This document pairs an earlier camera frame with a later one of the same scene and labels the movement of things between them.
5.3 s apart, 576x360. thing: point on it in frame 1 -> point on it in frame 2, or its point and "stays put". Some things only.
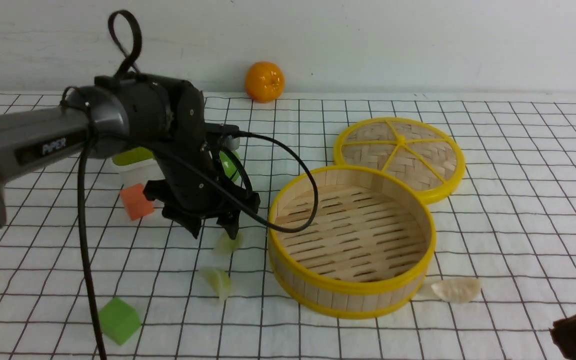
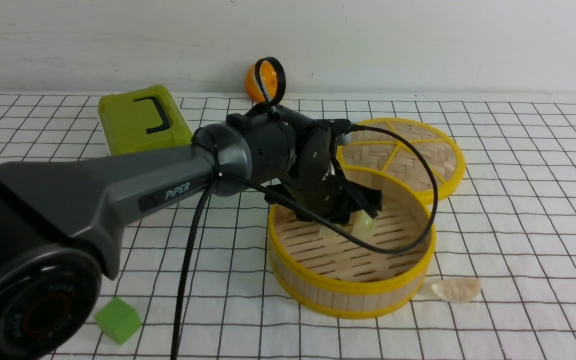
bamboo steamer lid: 419,155 stays put
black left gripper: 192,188 -> 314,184
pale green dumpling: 220,280 -> 325,233
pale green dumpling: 225,245 -> 363,225
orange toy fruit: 264,82 stays put
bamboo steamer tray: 367,250 stays put
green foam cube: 119,320 stays put
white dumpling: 457,290 stays put
